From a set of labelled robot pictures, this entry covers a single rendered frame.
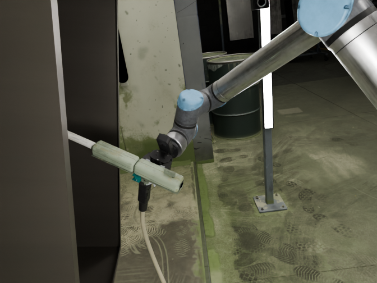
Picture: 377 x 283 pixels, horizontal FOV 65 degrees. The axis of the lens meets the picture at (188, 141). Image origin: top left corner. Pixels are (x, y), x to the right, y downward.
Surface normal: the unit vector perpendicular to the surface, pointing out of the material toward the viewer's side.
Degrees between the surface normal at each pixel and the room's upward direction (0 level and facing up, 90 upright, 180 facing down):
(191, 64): 90
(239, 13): 81
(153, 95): 90
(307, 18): 84
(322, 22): 84
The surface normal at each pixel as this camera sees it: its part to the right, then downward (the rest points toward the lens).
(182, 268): -0.13, -0.92
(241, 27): 0.01, 0.22
